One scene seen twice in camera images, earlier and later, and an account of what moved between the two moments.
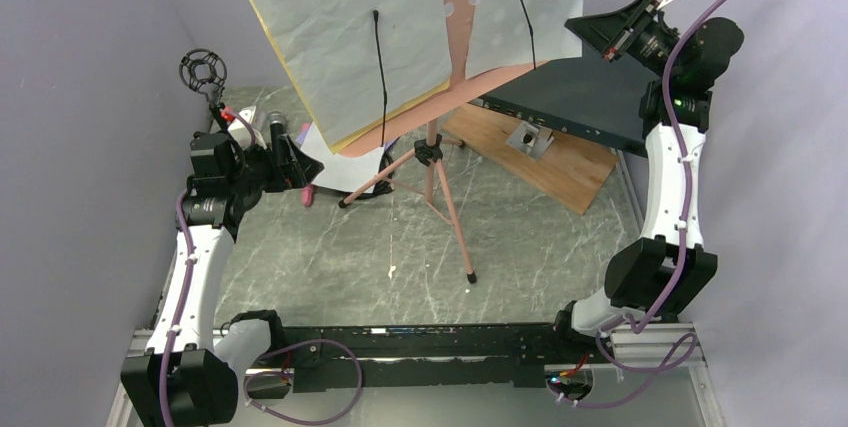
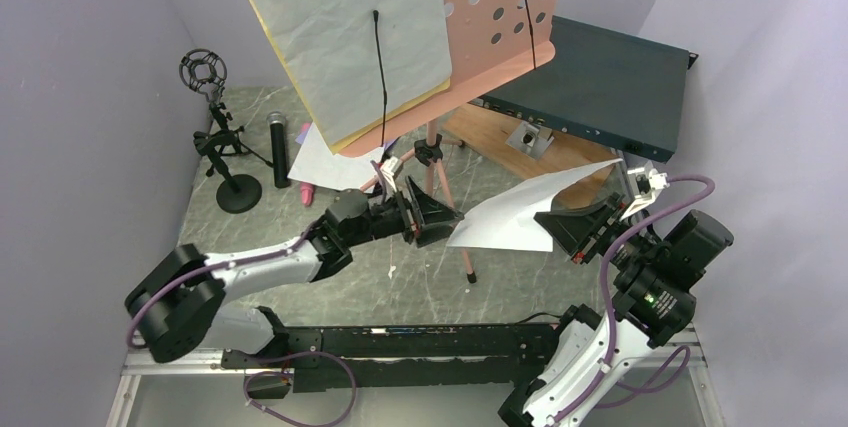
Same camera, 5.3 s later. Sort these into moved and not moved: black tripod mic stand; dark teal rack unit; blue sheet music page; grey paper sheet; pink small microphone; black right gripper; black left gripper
Moved: black right gripper; black left gripper
Not moved: black tripod mic stand; dark teal rack unit; grey paper sheet; blue sheet music page; pink small microphone
